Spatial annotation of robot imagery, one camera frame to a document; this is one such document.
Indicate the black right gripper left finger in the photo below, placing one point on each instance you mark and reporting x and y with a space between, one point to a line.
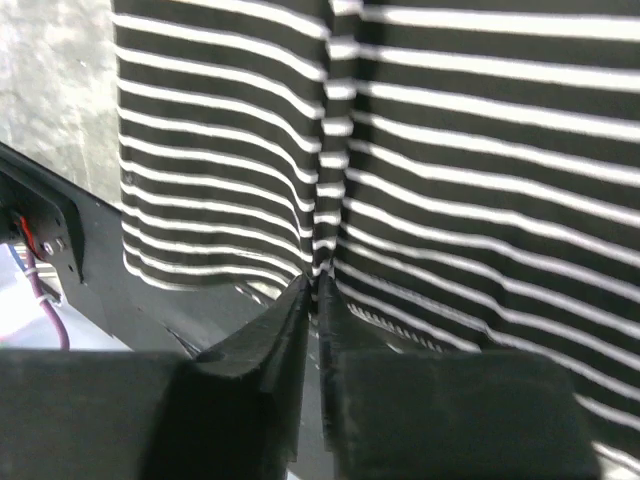
261 367

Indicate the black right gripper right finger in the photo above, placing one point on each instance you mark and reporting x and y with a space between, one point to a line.
339 331

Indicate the purple striped tank top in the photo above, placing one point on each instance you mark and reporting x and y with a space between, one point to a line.
468 171

